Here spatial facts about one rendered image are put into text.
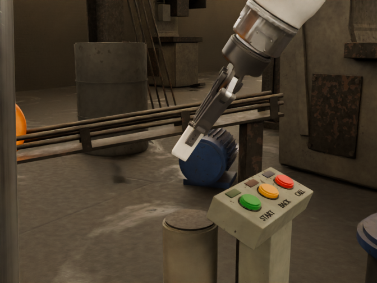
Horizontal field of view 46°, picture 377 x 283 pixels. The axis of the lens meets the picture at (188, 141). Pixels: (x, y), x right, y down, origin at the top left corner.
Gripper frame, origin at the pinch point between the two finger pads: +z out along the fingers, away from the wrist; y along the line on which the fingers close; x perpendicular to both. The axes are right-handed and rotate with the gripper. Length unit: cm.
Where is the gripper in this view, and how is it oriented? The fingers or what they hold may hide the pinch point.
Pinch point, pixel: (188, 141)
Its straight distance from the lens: 78.4
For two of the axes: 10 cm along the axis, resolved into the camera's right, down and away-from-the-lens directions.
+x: 8.6, 4.9, 1.5
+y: -0.9, 4.3, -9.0
